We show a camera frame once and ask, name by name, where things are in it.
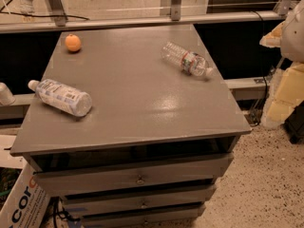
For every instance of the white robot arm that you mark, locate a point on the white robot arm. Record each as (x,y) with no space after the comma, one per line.
(292,39)

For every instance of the white cardboard box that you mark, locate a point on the white cardboard box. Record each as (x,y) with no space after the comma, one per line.
(26,204)

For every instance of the blue label plastic bottle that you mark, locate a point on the blue label plastic bottle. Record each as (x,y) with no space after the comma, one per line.
(64,97)

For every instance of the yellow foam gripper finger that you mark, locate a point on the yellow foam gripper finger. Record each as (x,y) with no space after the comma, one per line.
(273,38)
(285,94)

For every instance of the metal frame rail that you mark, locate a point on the metal frame rail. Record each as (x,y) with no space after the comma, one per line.
(65,15)

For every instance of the white cylinder object left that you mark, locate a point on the white cylinder object left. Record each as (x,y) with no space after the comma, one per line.
(6,97)

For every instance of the clear water bottle red label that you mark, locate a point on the clear water bottle red label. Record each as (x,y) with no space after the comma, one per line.
(187,60)

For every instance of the grey drawer cabinet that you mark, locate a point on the grey drawer cabinet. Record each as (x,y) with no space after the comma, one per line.
(154,142)

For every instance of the orange fruit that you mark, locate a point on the orange fruit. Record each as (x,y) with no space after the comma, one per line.
(73,43)

